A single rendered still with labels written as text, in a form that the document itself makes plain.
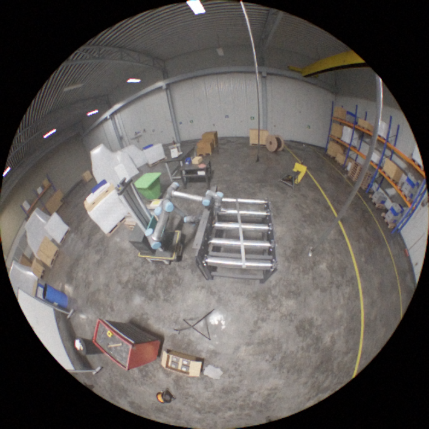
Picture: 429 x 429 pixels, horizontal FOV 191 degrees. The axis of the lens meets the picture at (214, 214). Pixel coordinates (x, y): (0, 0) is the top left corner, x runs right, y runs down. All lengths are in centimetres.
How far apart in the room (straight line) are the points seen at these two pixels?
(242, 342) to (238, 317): 49
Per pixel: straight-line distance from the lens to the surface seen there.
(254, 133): 861
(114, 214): 447
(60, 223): 861
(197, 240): 149
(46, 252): 853
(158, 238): 185
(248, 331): 244
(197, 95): 1173
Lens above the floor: 239
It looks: 46 degrees down
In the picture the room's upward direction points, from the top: 9 degrees counter-clockwise
